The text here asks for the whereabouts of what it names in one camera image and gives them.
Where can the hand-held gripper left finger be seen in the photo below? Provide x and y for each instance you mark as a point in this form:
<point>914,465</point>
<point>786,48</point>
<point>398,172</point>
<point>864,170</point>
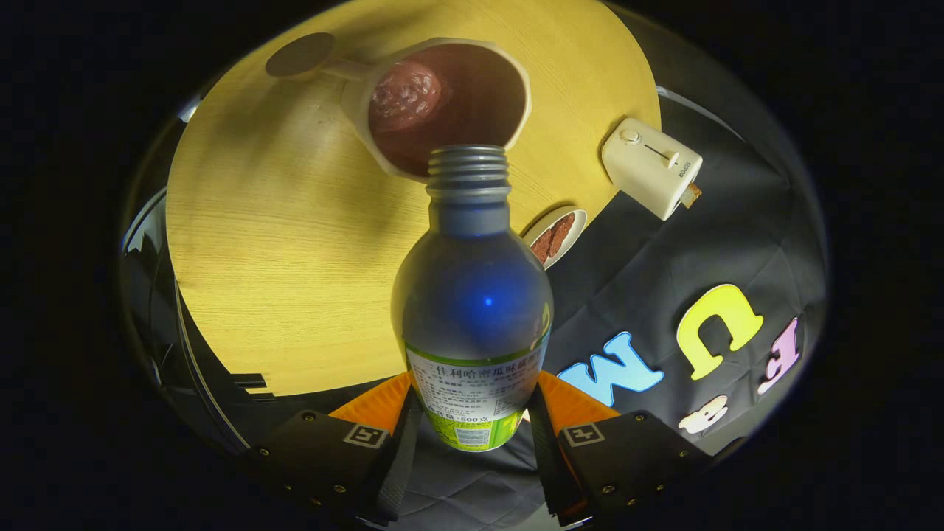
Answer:
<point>398,464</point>

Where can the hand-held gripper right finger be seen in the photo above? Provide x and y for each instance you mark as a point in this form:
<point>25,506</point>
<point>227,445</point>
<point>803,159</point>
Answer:
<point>546,461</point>

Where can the silver bottle with green label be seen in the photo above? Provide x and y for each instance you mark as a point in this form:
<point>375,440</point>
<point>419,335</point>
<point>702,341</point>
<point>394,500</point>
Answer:
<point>472,310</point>

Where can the black backdrop cloth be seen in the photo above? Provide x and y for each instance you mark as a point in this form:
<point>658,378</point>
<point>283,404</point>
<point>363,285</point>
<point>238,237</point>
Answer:
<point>641,280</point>

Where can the wooden table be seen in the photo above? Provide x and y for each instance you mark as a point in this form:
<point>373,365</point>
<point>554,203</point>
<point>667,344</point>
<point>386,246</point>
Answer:
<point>280,258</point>

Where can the white round plate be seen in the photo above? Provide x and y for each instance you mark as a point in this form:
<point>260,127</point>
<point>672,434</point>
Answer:
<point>577,225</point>

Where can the toast slice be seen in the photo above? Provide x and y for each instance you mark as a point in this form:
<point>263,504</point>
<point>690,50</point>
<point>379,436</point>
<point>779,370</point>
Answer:
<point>692,196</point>

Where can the white toaster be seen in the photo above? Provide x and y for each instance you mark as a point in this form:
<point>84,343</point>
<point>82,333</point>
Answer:
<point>641,166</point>

